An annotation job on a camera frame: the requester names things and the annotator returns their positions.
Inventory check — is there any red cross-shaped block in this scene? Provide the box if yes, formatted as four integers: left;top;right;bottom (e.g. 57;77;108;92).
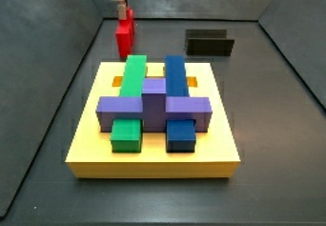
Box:
116;9;135;58

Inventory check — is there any yellow base board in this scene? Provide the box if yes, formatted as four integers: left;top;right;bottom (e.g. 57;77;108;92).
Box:
65;62;240;178

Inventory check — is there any black block holder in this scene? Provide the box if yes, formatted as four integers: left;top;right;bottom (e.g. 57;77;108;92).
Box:
184;30;234;56

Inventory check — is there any purple cross-shaped block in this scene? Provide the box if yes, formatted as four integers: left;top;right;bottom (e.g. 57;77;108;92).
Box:
95;78;212;133

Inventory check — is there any green long block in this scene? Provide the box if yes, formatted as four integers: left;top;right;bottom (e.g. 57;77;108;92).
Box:
109;55;147;153

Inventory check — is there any blue long block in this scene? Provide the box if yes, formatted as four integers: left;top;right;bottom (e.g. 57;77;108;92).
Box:
164;55;196;153

